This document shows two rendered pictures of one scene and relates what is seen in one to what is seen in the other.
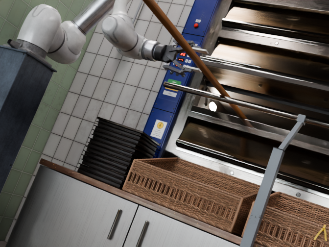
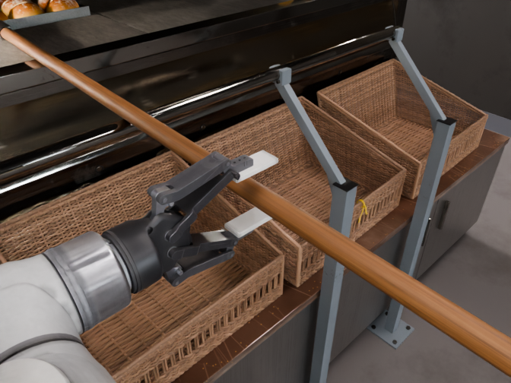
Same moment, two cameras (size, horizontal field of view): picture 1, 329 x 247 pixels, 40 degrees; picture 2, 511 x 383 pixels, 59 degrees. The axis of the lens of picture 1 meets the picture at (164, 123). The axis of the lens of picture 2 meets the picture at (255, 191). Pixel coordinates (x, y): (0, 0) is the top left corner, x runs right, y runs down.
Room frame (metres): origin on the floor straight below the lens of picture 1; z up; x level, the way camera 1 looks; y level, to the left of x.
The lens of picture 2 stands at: (1.66, 0.42, 1.54)
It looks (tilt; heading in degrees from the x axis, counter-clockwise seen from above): 35 degrees down; 289
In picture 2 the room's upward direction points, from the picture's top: straight up
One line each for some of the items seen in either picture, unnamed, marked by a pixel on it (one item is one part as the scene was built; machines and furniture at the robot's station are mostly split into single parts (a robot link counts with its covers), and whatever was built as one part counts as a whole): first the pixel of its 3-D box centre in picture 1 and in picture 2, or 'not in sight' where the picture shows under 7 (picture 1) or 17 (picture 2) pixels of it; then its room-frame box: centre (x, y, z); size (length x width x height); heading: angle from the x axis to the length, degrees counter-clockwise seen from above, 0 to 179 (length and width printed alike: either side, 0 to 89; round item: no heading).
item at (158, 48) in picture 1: (166, 53); (152, 245); (1.89, 0.10, 1.20); 0.09 x 0.07 x 0.08; 61
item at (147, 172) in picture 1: (199, 188); (144, 265); (2.20, -0.28, 0.72); 0.56 x 0.49 x 0.28; 64
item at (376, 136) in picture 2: not in sight; (401, 120); (1.64, -1.34, 0.72); 0.56 x 0.49 x 0.28; 63
